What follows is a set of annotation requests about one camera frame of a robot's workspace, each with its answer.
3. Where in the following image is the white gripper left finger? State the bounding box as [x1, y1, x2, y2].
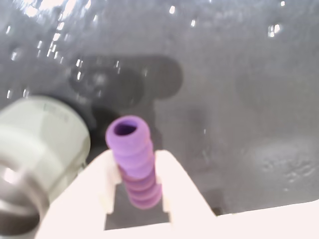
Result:
[36, 148, 122, 239]

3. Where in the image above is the pale green steel mug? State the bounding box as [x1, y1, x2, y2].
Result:
[0, 95, 92, 239]

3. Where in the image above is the purple ribbed pen grip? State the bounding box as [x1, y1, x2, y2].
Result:
[105, 115, 164, 210]

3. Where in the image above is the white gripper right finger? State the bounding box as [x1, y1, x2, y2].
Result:
[155, 149, 319, 239]

